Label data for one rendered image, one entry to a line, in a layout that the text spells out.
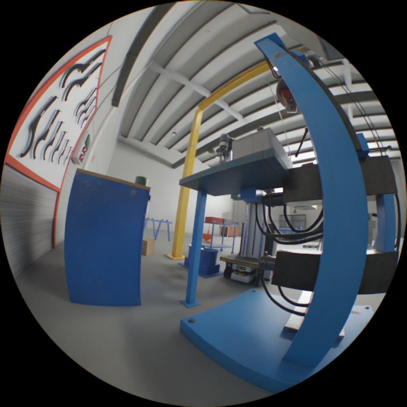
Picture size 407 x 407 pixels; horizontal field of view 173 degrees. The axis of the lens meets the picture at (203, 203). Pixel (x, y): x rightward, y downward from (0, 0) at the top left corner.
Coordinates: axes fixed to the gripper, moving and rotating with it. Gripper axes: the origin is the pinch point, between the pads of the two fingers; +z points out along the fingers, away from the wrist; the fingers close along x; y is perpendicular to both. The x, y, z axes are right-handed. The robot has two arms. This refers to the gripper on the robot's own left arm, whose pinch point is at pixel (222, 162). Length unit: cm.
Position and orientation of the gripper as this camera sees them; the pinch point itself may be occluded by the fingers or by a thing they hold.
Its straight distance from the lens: 132.5
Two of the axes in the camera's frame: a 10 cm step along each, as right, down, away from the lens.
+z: -1.1, 9.8, -1.7
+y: 6.5, -0.6, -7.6
